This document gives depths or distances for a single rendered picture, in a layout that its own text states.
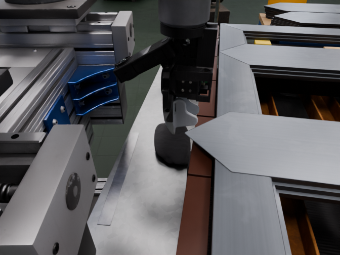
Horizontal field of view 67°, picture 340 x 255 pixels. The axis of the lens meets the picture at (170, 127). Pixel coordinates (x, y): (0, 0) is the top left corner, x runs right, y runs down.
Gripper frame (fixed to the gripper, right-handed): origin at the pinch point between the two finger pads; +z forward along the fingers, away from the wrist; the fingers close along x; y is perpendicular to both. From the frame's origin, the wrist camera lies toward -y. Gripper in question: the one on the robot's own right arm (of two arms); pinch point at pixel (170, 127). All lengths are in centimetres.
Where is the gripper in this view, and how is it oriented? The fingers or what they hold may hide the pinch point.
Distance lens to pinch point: 50.6
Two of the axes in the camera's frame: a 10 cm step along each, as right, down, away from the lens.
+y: 9.9, 1.0, -1.3
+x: 1.7, -6.0, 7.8
